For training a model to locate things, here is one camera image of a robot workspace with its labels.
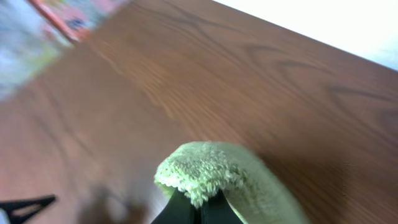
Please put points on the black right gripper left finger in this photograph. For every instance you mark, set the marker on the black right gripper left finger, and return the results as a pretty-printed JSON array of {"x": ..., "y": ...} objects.
[{"x": 178, "y": 210}]

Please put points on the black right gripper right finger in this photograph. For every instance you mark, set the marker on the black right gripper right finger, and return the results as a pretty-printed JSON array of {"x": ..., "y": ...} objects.
[{"x": 218, "y": 211}]

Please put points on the light green microfiber cloth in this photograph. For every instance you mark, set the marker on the light green microfiber cloth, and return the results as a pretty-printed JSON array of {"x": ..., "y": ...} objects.
[{"x": 200, "y": 169}]

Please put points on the colourful floor mat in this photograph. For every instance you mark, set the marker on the colourful floor mat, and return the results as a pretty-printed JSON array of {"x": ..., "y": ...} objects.
[{"x": 35, "y": 33}]

